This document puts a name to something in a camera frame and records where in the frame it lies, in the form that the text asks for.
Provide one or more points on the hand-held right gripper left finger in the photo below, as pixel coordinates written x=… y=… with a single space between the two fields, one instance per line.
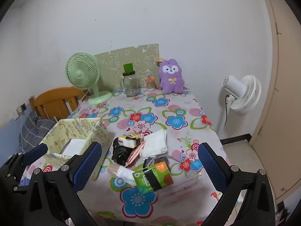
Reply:
x=88 y=162

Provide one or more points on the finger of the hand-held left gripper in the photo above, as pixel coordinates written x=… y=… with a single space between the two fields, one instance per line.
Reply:
x=35 y=151

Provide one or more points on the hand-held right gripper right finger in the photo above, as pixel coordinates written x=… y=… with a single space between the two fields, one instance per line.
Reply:
x=211 y=167

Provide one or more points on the clear plastic pack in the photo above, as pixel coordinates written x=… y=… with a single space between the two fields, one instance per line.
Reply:
x=183 y=186

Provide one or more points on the white bottle beige cap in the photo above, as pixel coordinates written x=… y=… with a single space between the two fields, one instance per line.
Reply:
x=122 y=173

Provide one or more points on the yellow cartoon paper box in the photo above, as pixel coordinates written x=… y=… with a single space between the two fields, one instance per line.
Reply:
x=77 y=127

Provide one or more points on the yellow cartoon tissue pack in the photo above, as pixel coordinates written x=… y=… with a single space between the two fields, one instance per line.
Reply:
x=128 y=142

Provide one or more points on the pink face mask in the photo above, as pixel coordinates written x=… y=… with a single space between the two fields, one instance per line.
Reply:
x=134 y=156

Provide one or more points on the green orange drink carton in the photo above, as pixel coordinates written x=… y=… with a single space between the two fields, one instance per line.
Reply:
x=160 y=176

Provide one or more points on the white tissue pack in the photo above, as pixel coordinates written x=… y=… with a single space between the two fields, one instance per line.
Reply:
x=155 y=143

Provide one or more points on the grey fabric pouch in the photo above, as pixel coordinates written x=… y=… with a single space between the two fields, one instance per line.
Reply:
x=150 y=161

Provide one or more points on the white paper sheet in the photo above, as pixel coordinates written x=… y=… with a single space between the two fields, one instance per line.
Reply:
x=75 y=144

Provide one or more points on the grey plaid pillow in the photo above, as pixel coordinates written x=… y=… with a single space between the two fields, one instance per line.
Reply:
x=37 y=127

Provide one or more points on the wooden bed headboard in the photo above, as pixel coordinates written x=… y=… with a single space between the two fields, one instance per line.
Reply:
x=54 y=98

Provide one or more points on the floral tablecloth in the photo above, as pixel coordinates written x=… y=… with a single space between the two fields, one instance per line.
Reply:
x=176 y=113

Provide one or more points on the white standing fan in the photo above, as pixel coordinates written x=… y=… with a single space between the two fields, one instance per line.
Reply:
x=247 y=94

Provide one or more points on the glass jar mug green lid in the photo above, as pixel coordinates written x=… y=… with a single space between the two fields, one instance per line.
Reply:
x=131 y=84

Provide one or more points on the green desk fan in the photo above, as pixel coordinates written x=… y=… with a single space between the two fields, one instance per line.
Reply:
x=80 y=71

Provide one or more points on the purple plush rabbit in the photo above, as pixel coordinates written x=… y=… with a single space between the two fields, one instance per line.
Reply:
x=170 y=80

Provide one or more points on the beige door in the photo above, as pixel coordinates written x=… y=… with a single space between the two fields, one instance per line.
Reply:
x=282 y=98

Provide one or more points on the clear cotton swab jar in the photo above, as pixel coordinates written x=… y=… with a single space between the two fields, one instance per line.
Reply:
x=150 y=84

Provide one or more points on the green patterned board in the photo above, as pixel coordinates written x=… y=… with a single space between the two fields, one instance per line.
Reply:
x=117 y=61

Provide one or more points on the white wall socket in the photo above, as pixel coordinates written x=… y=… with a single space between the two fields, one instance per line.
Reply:
x=19 y=111

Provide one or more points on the black wall switch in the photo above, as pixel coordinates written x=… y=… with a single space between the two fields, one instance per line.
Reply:
x=23 y=106

